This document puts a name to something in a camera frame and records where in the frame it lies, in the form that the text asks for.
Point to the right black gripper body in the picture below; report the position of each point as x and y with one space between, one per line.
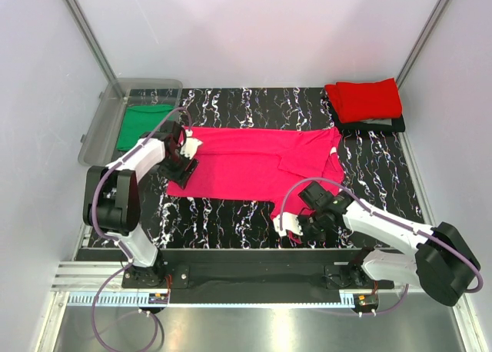
313 227

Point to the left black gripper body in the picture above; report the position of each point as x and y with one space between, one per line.
174 167

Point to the pink t shirt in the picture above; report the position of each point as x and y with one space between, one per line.
255 164

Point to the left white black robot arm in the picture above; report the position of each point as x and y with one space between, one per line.
112 203

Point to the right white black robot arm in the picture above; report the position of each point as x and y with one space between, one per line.
436 259

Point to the green t shirt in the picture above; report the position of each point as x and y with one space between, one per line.
138 120

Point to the clear plastic bin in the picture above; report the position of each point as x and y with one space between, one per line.
98 145

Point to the right orange connector board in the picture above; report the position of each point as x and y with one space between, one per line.
367 299

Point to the orange connector board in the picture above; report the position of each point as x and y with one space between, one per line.
367 299
158 298

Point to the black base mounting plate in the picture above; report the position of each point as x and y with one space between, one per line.
248 278

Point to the folded black t shirt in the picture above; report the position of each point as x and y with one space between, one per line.
394 125

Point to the folded red t shirt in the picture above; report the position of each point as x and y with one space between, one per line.
355 102

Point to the left orange connector board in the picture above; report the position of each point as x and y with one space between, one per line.
158 298

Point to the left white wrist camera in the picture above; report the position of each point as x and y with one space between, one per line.
189 145

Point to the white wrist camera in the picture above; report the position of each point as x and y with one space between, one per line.
189 145
287 223

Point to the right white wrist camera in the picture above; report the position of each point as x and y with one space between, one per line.
287 223

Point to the aluminium frame rail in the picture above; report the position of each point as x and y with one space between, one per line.
83 275

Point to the white slotted cable duct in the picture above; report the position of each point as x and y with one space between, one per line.
111 299

